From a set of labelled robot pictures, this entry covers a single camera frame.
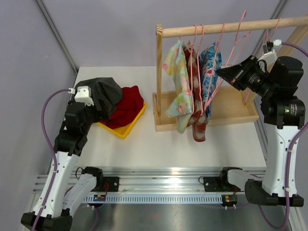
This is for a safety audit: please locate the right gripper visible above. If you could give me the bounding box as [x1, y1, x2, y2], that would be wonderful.
[217, 56, 277, 99]

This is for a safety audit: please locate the dark grey dotted garment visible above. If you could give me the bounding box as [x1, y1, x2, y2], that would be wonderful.
[75, 77, 123, 120]

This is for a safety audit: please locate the blue floral garment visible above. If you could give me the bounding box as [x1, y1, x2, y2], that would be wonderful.
[199, 42, 222, 121]

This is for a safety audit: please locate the red skirt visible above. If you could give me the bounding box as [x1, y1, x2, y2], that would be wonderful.
[101, 86, 144, 129]

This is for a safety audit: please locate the pink hanger of red skirt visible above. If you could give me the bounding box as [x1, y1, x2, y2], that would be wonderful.
[243, 18, 281, 105]

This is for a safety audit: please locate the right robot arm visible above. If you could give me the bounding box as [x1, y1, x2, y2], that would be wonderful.
[216, 56, 307, 207]

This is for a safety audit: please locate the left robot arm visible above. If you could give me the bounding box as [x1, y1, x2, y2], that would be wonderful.
[21, 102, 104, 231]

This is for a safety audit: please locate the wooden clothes rack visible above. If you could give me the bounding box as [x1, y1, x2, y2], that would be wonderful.
[153, 16, 308, 132]

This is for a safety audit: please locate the yellow plastic tray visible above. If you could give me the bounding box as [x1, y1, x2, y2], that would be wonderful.
[97, 102, 147, 139]

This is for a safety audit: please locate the red plaid garment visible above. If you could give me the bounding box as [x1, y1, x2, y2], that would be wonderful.
[184, 48, 206, 142]

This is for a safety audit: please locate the pastel floral garment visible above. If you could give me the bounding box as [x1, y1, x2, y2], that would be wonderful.
[162, 39, 194, 134]

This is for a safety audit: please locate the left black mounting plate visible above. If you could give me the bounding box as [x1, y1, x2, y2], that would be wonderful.
[94, 177, 120, 192]

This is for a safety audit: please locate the black mounting plate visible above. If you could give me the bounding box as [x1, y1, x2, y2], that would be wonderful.
[94, 177, 120, 192]
[203, 177, 242, 193]

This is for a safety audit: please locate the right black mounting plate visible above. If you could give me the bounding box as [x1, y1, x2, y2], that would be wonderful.
[203, 177, 242, 193]

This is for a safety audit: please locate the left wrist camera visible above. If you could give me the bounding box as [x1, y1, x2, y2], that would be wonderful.
[68, 86, 94, 106]

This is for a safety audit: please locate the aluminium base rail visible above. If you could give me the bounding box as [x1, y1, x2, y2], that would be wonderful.
[33, 166, 268, 204]

